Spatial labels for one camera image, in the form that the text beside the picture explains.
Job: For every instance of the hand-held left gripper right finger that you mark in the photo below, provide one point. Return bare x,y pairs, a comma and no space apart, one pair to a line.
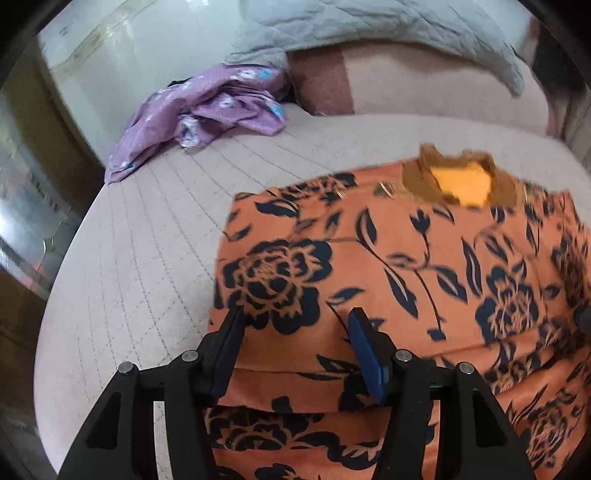
368,356

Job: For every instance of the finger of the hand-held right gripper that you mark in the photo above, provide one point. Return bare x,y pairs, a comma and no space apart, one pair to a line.
584,319

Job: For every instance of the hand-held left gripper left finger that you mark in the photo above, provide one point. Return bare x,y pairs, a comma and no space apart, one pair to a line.
227,361

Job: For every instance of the orange black floral garment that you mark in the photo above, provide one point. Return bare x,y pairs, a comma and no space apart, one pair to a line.
369,277

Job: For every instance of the pink quilted bed cover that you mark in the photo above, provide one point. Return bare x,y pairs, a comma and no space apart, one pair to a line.
161,230

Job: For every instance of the wood framed glass door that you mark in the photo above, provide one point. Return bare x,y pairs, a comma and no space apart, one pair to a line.
27,207

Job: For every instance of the purple floral cloth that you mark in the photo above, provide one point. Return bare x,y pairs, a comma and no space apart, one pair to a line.
221,92

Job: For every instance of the pink bolster cushion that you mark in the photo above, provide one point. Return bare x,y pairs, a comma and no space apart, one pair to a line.
438,92

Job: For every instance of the grey quilted pillow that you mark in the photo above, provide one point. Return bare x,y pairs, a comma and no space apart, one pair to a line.
369,23

